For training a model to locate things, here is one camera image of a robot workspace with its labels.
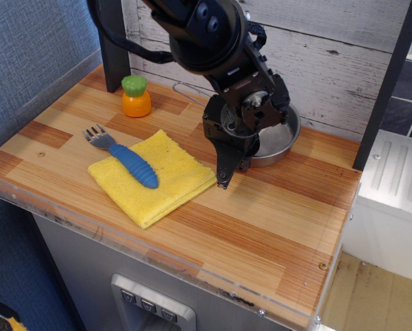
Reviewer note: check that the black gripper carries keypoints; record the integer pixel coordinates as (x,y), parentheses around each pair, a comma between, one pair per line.
(235,146)

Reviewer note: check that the stainless steel pot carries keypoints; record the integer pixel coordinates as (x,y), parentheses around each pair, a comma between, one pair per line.
(275,142)

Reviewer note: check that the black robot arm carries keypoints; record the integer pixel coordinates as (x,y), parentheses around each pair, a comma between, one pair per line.
(212,39)

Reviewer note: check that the yellow folded cloth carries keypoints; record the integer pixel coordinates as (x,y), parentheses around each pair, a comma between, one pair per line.
(181,178)

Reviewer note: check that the orange toy carrot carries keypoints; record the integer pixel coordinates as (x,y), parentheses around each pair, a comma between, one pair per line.
(136,101)

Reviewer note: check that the white ridged appliance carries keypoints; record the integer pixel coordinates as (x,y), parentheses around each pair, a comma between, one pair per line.
(380,228)

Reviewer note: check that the silver dispenser panel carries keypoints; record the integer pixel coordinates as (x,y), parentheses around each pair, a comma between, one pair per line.
(142,308)

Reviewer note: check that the clear acrylic edge guard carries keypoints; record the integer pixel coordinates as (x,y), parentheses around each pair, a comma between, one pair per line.
(266,244)

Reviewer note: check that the yellow black object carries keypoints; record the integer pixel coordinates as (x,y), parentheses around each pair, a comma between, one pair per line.
(11,323)

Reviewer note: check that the blue handled metal fork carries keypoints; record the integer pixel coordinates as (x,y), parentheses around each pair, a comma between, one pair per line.
(137,166)

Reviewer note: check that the dark left post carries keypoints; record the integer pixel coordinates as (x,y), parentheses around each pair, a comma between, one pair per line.
(115,59)

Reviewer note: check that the dark post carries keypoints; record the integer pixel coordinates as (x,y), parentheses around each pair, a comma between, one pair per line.
(394,69)
(115,59)

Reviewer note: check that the dark right post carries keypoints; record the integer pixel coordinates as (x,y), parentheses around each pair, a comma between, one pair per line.
(394,69)

